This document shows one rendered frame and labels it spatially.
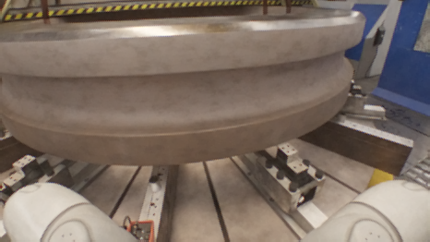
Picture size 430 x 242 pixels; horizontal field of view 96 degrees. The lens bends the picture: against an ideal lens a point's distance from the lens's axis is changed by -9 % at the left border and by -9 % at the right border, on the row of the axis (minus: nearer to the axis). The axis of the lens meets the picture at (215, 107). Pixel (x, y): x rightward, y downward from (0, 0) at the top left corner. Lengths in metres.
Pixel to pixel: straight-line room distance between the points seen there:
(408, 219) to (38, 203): 0.70
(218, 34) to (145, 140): 0.81
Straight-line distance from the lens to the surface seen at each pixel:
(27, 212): 0.56
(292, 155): 1.76
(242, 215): 1.96
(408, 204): 0.55
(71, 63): 1.45
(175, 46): 1.21
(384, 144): 2.65
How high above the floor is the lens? 1.89
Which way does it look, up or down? 27 degrees down
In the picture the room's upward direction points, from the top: 1 degrees counter-clockwise
